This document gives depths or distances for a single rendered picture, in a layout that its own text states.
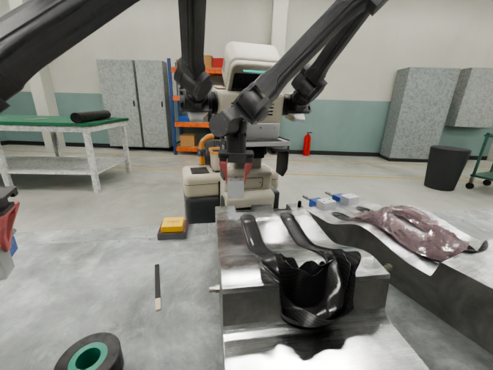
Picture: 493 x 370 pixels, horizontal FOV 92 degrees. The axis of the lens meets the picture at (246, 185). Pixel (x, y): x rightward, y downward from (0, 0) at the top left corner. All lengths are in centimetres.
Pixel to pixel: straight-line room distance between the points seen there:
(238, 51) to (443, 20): 654
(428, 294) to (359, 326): 21
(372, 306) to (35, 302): 62
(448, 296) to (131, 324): 57
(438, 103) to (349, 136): 180
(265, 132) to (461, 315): 76
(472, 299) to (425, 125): 607
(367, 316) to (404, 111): 593
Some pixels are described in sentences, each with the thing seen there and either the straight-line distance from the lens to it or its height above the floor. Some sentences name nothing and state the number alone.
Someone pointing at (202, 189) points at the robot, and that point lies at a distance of 127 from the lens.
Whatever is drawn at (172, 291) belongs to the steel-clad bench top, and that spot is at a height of 80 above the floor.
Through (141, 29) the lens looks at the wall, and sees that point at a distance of 663.
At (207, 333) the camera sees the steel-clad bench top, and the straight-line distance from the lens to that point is 48.
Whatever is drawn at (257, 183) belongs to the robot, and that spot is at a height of 84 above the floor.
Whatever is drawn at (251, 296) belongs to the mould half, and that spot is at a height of 92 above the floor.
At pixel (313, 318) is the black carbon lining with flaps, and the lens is 39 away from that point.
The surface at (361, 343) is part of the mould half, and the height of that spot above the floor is 86.
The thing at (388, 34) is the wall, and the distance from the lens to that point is 671.
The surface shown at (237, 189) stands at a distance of 71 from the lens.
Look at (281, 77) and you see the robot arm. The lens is 64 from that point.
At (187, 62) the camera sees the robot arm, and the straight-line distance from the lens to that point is 77.
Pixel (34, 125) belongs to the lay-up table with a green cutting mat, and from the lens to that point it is 384.
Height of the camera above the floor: 118
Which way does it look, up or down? 19 degrees down
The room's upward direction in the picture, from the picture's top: 2 degrees clockwise
